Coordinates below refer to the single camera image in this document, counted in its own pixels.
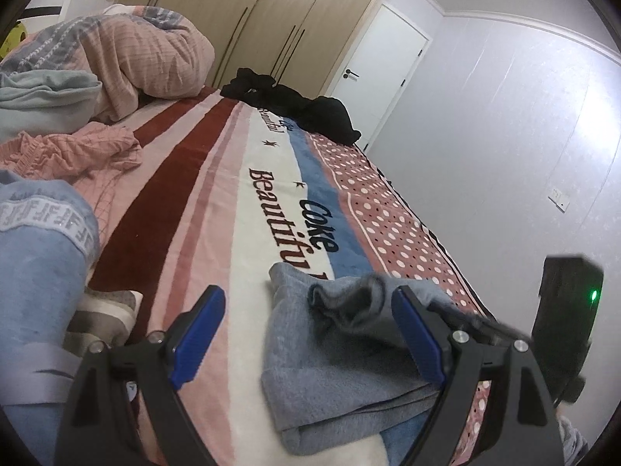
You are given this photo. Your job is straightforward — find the white bed headboard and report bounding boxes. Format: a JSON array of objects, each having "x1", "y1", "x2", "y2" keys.
[{"x1": 19, "y1": 0, "x2": 73, "y2": 27}]

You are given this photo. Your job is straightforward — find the white wall socket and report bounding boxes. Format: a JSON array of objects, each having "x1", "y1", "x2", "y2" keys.
[{"x1": 548, "y1": 187, "x2": 573, "y2": 212}]

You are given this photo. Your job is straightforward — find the white door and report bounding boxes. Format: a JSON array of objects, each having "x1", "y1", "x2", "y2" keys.
[{"x1": 326, "y1": 2, "x2": 432, "y2": 153}]

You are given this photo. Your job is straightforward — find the grey-blue pants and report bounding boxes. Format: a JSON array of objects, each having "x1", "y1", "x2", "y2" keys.
[{"x1": 259, "y1": 262, "x2": 486, "y2": 457}]

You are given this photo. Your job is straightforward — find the green plush toy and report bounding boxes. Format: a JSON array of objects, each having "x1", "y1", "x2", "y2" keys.
[{"x1": 0, "y1": 20, "x2": 25, "y2": 59}]

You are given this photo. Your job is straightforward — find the blue pants with patterned band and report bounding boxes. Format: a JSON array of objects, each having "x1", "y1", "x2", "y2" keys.
[{"x1": 0, "y1": 170, "x2": 141, "y2": 452}]

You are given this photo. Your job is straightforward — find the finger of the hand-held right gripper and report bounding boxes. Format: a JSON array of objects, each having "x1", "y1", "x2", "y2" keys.
[{"x1": 427, "y1": 298, "x2": 532, "y2": 345}]

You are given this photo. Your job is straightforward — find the pale blue-grey garment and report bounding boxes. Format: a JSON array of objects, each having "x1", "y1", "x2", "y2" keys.
[{"x1": 0, "y1": 70, "x2": 102, "y2": 141}]

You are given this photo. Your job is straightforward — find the pink checked garment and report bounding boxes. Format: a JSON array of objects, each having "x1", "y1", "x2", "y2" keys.
[{"x1": 0, "y1": 122, "x2": 142, "y2": 226}]

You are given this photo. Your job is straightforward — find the black clothes pile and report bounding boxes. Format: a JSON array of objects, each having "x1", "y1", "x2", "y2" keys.
[{"x1": 220, "y1": 67, "x2": 362, "y2": 145}]

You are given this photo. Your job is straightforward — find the wooden wardrobe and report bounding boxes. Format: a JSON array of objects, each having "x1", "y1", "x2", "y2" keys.
[{"x1": 114, "y1": 0, "x2": 403, "y2": 100}]

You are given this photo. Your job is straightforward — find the printed striped blanket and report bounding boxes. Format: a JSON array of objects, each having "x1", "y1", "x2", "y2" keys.
[{"x1": 63, "y1": 85, "x2": 564, "y2": 466}]

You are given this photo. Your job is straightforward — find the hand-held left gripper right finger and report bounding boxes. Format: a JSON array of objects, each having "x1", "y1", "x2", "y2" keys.
[{"x1": 390, "y1": 285, "x2": 566, "y2": 466}]

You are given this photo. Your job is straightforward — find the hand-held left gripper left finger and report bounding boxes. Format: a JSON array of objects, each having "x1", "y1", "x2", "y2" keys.
[{"x1": 53, "y1": 285, "x2": 226, "y2": 466}]

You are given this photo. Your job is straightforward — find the pink checked quilt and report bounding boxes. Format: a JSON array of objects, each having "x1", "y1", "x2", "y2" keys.
[{"x1": 0, "y1": 5, "x2": 215, "y2": 122}]

